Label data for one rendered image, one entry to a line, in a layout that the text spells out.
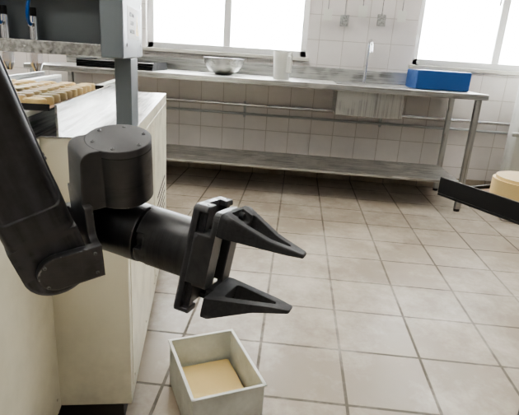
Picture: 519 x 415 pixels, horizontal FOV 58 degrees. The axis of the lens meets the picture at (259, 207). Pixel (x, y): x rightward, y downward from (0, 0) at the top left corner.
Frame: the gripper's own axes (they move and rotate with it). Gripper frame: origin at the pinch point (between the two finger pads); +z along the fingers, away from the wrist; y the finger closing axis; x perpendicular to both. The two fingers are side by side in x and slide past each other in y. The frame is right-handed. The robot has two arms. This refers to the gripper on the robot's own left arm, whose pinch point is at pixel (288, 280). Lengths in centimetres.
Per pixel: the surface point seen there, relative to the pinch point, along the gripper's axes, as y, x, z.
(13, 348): 43, -31, -55
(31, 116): -1, -47, -72
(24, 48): -15, -48, -78
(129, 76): -14, -64, -61
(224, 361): 70, -100, -30
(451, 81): -65, -344, 26
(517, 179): -13.5, 1.3, 14.9
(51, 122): 1, -60, -78
